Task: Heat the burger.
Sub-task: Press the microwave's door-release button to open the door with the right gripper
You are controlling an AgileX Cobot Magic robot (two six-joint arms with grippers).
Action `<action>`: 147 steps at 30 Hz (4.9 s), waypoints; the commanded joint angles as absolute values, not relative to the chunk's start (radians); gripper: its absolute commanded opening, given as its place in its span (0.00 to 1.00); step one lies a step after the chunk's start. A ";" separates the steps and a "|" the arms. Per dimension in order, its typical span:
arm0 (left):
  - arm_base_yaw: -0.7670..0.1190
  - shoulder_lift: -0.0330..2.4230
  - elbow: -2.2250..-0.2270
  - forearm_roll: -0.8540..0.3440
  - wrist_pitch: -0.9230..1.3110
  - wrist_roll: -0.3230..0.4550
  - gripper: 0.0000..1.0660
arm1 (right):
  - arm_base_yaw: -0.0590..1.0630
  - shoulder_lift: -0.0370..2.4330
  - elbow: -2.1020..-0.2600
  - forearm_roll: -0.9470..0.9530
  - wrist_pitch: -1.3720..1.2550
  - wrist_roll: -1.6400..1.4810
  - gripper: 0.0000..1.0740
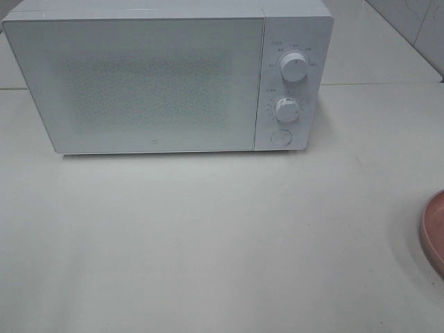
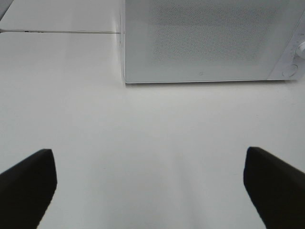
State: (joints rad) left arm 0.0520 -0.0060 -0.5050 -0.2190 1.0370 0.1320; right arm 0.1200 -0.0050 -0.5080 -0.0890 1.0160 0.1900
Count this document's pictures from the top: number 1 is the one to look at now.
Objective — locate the upper white power knob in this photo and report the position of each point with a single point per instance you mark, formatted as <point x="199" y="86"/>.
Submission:
<point x="293" y="66"/>

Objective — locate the pink round plate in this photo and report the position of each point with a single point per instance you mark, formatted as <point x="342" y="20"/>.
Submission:
<point x="431" y="232"/>

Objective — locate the round white door button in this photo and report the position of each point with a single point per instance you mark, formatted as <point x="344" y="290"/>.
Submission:
<point x="281" y="138"/>

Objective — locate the white microwave door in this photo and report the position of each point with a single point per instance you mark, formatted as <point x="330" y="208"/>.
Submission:
<point x="139" y="86"/>

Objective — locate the white microwave oven body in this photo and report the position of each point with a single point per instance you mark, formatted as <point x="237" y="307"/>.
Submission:
<point x="287" y="25"/>

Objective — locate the lower white timer knob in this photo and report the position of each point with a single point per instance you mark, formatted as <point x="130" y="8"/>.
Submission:
<point x="287" y="110"/>

